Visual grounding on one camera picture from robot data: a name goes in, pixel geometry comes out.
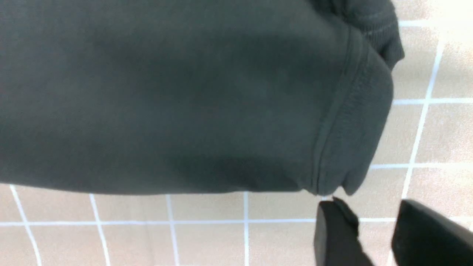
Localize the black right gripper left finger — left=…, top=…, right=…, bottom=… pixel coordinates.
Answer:
left=314, top=197, right=373, bottom=266

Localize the beige checkered tablecloth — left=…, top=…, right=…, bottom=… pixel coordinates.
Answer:
left=0, top=0, right=473, bottom=266

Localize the dark gray long-sleeve top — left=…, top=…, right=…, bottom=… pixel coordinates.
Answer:
left=0, top=0, right=404, bottom=195

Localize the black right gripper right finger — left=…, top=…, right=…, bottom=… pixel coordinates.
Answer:
left=392, top=199, right=473, bottom=266

